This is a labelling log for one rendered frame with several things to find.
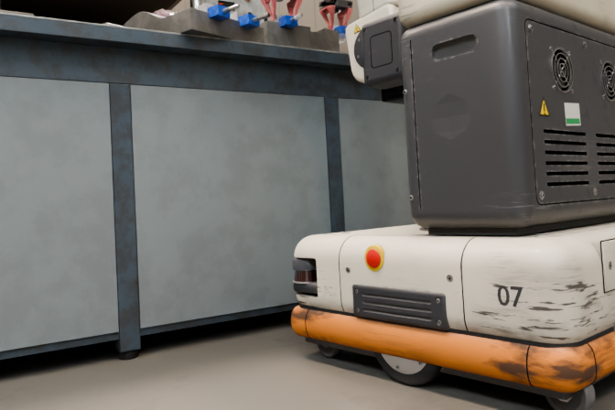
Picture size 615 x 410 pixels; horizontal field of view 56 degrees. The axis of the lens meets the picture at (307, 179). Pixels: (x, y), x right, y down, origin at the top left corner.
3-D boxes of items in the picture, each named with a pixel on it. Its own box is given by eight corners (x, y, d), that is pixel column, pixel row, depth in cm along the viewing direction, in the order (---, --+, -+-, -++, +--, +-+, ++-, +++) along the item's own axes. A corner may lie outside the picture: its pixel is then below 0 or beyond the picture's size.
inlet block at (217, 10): (246, 18, 146) (245, -3, 147) (231, 14, 142) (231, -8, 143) (212, 30, 155) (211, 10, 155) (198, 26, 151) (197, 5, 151)
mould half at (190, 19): (264, 47, 163) (263, 8, 164) (191, 28, 143) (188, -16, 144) (157, 78, 195) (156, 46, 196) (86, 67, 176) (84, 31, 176)
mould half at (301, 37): (339, 59, 182) (338, 16, 183) (267, 50, 168) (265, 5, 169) (264, 89, 224) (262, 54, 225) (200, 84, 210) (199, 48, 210)
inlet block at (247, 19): (275, 26, 155) (275, 6, 155) (263, 23, 151) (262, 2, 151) (242, 37, 163) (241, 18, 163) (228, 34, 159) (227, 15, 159)
